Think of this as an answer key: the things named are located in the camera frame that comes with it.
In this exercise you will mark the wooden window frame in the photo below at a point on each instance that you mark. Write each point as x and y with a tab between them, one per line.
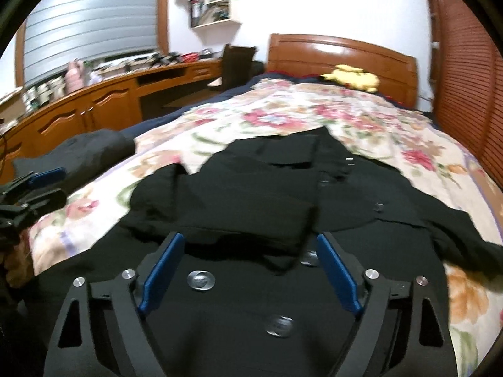
163	8

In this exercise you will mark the wooden bed headboard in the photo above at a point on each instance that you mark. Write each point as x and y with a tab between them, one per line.
314	55

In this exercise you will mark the grey window blind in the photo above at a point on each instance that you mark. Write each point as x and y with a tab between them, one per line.
90	15

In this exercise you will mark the dark chair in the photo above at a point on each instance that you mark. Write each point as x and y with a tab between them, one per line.
235	66

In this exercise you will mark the yellow plush toy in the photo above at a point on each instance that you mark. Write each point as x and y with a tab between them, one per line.
353	77

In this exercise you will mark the black coat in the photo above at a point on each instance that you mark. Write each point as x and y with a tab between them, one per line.
243	188

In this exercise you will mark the dark grey garment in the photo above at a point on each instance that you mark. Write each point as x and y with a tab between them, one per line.
86	149

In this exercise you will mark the long wooden desk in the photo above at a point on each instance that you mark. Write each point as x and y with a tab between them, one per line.
110	102

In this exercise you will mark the wooden louvered wardrobe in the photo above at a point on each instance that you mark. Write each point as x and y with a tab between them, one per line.
467	66

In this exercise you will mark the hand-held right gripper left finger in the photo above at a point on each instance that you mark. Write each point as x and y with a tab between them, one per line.
163	275

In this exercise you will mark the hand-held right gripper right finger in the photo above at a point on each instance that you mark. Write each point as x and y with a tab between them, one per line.
338	275

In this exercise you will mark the navy bed sheet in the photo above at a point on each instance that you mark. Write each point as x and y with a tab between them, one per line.
165	119

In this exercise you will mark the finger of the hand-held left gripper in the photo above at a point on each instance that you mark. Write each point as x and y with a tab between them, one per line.
47	177
43	200

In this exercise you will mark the floral blanket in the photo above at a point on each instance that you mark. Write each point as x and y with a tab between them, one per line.
298	110

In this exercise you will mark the pink bag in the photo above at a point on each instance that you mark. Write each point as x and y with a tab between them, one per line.
74	74

